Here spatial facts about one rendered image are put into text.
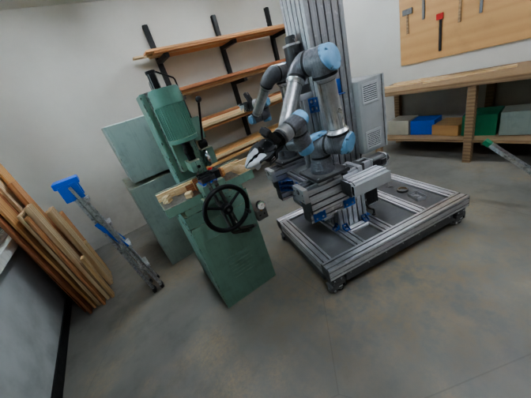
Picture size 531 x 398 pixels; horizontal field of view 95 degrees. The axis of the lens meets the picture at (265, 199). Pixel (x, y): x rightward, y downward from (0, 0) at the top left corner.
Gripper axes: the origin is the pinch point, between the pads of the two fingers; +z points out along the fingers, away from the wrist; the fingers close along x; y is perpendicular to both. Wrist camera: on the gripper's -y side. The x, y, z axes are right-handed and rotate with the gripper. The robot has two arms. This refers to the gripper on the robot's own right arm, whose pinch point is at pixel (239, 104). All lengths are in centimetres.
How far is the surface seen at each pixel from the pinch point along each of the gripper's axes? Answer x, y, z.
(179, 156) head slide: -84, 25, -25
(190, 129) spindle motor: -81, 9, -43
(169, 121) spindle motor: -90, 3, -40
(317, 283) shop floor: -44, 132, -91
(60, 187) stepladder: -143, 30, 39
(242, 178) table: -62, 46, -57
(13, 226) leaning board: -176, 51, 77
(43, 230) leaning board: -162, 61, 76
